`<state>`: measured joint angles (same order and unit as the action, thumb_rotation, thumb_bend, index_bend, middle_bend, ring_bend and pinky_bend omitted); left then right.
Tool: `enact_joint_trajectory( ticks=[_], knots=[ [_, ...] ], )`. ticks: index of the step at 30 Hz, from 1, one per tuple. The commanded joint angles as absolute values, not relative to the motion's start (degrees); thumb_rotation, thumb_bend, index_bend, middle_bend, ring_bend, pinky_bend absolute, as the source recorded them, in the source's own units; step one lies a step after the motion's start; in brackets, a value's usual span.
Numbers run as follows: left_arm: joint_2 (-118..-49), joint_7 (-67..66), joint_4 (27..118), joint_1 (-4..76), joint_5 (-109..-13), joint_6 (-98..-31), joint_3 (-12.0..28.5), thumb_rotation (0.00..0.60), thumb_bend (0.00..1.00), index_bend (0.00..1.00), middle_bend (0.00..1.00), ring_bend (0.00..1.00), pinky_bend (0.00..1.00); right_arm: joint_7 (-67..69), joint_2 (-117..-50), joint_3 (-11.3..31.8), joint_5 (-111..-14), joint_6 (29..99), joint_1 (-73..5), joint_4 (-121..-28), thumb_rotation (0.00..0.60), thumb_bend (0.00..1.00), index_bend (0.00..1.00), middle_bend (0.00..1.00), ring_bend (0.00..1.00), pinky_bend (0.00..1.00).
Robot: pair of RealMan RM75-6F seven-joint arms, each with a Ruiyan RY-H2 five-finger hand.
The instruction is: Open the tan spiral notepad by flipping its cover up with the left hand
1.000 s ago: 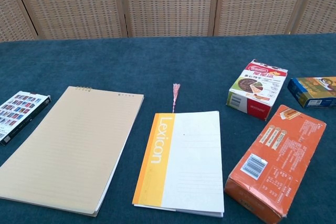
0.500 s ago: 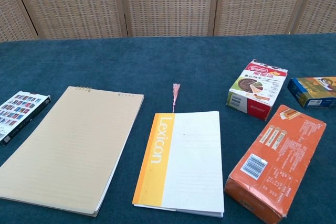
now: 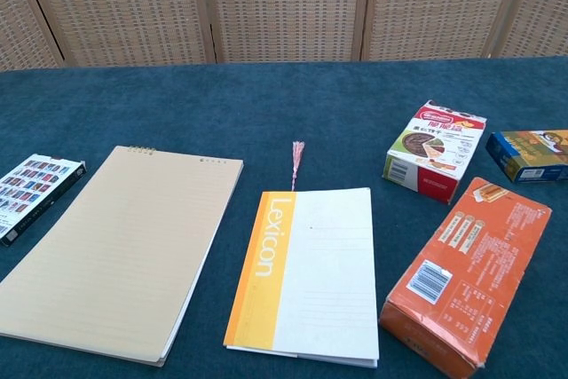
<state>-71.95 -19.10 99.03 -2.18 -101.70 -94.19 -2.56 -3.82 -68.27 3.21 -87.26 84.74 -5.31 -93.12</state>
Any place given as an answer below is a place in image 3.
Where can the pink tassel bookmark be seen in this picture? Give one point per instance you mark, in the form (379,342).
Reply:
(297,152)

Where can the blue table mat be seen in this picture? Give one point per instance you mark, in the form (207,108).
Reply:
(284,104)

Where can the yellow white Lexicon notebook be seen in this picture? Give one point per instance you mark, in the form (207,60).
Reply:
(328,272)

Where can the red white cookie box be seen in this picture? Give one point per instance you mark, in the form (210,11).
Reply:
(426,144)

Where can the woven wooden folding screen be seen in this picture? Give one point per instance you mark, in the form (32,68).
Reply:
(284,6)

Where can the orange snack box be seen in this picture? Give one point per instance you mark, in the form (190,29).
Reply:
(466,272)

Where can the blue cartoon print box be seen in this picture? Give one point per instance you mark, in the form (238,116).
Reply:
(532,152)

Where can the black box with picture grid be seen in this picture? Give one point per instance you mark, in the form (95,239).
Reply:
(31,188)

